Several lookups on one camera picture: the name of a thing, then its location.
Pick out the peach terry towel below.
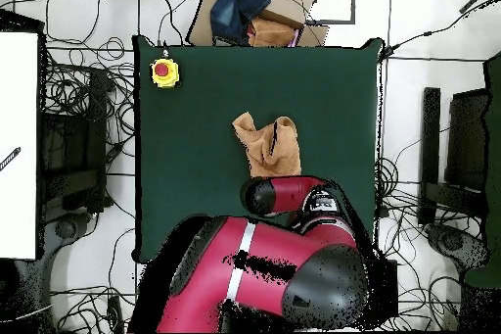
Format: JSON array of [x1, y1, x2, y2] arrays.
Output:
[[231, 111, 302, 179]]

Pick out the black flat panel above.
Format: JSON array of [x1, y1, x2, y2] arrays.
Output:
[[444, 88, 490, 194]]

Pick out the dark green table cloth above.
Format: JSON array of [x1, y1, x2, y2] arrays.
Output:
[[131, 34, 386, 264]]

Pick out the yellow emergency stop button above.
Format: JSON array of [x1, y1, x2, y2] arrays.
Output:
[[150, 57, 182, 90]]

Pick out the crumpled orange cloth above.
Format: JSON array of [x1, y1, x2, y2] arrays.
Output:
[[247, 17, 299, 48]]

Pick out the blue jeans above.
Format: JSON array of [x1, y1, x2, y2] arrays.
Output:
[[209, 0, 272, 46]]

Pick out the brown cardboard box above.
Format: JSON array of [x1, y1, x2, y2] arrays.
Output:
[[186, 0, 331, 48]]

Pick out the black upright bar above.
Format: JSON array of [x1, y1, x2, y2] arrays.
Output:
[[417, 86, 442, 226]]

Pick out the white panel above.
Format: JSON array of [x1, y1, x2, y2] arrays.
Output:
[[0, 31, 39, 261]]

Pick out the black striped bar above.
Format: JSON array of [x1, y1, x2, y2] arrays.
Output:
[[0, 146, 22, 172]]

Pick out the green cloth sheet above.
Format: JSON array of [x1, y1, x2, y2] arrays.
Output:
[[463, 51, 501, 289]]

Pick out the black cable tangle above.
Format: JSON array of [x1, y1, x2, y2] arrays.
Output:
[[40, 35, 137, 163], [373, 157, 482, 331]]

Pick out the curved black cable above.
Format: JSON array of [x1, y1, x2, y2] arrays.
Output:
[[148, 0, 185, 47]]

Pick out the black cable with plug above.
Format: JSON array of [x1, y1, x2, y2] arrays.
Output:
[[381, 0, 501, 59]]

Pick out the black pedestal leg with knob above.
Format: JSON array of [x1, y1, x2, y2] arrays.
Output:
[[38, 211, 93, 264], [426, 222, 490, 272]]

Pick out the looped black cable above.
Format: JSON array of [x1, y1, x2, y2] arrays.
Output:
[[45, 0, 106, 44]]

